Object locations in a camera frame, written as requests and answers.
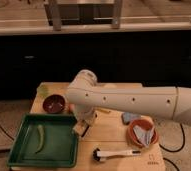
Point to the grey blue cloth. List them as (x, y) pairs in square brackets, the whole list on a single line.
[(144, 136)]

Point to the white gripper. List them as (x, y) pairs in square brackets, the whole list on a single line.
[(86, 115)]

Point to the blue grey sponge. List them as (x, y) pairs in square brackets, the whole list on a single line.
[(128, 117)]

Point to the green plastic tray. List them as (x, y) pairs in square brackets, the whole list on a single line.
[(45, 141)]

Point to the dark red bowl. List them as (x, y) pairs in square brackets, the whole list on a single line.
[(54, 104)]

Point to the green chili pepper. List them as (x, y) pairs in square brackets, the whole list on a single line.
[(41, 134)]

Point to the orange bowl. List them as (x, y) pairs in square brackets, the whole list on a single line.
[(130, 133)]

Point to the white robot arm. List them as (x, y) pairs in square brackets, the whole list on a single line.
[(172, 103)]

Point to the grey metal stool frame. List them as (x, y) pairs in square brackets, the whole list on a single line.
[(83, 12)]

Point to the white black dish brush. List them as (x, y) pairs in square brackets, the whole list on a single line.
[(100, 156)]

